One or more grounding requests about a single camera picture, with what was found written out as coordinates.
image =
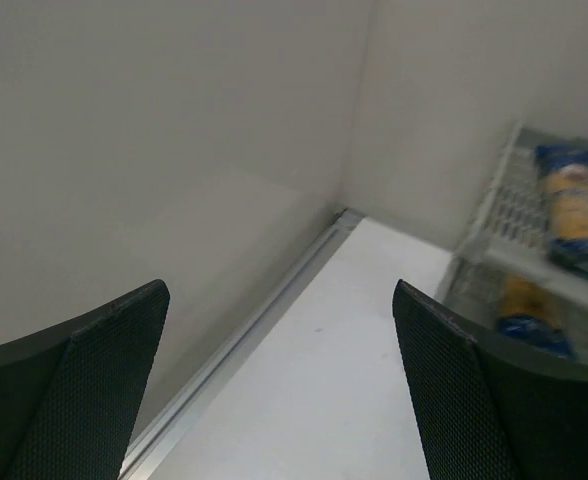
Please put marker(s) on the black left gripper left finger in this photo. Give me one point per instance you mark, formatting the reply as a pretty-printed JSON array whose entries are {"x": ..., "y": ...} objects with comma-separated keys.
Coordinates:
[{"x": 70, "y": 394}]

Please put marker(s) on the grey stacked tray shelf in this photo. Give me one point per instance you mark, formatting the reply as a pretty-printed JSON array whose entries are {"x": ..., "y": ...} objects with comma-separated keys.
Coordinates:
[{"x": 507, "y": 235}]

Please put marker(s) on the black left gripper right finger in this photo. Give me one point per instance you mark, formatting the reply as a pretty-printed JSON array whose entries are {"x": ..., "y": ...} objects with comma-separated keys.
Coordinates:
[{"x": 488, "y": 407}]

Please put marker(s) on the aluminium table edge rail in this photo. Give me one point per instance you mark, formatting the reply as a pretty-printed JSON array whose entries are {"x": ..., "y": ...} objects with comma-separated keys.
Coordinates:
[{"x": 162, "y": 435}]

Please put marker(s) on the spaghetti bag blue yellow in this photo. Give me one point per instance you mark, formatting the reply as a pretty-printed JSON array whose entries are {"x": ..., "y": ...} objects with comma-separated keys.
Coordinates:
[
  {"x": 563, "y": 173},
  {"x": 527, "y": 315}
]

